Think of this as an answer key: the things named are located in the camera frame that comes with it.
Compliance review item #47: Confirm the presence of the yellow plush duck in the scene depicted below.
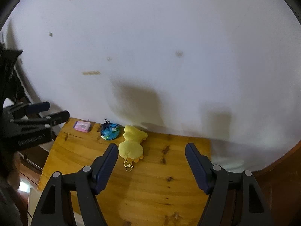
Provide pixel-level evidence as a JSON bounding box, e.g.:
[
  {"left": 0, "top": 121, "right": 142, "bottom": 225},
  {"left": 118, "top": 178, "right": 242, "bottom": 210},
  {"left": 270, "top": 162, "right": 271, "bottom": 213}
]
[{"left": 118, "top": 125, "right": 148, "bottom": 172}]

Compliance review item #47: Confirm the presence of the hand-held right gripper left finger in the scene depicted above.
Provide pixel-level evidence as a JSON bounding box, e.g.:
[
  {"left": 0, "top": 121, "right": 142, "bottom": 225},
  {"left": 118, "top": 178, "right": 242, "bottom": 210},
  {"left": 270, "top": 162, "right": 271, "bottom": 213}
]
[{"left": 31, "top": 143, "right": 119, "bottom": 226}]

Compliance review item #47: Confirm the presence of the white arched frame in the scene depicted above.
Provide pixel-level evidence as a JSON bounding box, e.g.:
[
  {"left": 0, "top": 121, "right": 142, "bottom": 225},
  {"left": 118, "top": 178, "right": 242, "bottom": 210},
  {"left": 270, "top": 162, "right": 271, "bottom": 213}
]
[{"left": 3, "top": 98, "right": 63, "bottom": 153}]

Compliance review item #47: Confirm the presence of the blue round pouch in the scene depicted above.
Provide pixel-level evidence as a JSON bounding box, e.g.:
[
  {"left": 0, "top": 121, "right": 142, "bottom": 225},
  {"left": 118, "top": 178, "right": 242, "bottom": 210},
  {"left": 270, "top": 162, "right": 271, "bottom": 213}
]
[{"left": 100, "top": 119, "right": 121, "bottom": 140}]

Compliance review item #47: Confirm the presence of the person's grey clothing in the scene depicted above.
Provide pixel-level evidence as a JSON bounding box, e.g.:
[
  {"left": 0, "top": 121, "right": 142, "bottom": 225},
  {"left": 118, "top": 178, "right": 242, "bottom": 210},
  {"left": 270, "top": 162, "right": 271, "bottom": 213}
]
[{"left": 0, "top": 176, "right": 24, "bottom": 226}]

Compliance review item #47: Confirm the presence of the pink packet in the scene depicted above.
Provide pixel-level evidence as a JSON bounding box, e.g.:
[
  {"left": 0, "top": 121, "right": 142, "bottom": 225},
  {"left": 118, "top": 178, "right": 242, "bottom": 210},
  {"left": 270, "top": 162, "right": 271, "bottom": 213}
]
[{"left": 74, "top": 121, "right": 92, "bottom": 133}]

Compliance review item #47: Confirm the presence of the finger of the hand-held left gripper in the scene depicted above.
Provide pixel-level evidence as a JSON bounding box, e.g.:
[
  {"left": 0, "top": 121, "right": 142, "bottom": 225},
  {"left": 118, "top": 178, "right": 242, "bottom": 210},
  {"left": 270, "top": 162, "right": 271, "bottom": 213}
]
[
  {"left": 10, "top": 110, "right": 70, "bottom": 129},
  {"left": 9, "top": 102, "right": 50, "bottom": 121}
]

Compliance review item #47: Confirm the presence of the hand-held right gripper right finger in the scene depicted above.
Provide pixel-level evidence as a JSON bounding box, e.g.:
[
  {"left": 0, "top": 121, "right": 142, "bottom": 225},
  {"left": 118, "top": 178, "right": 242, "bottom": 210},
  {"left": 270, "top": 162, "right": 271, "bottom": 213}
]
[{"left": 185, "top": 143, "right": 273, "bottom": 226}]

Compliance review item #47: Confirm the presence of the white plastic bin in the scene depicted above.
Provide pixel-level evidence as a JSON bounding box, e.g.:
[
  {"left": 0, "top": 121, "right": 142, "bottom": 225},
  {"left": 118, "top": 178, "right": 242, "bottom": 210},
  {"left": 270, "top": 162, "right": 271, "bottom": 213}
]
[{"left": 27, "top": 187, "right": 83, "bottom": 226}]

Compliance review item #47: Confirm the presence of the person's left hand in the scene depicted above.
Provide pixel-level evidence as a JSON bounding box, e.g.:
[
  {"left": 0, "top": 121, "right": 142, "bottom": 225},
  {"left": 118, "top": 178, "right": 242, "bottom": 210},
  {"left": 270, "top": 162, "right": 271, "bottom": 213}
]
[{"left": 7, "top": 153, "right": 21, "bottom": 191}]

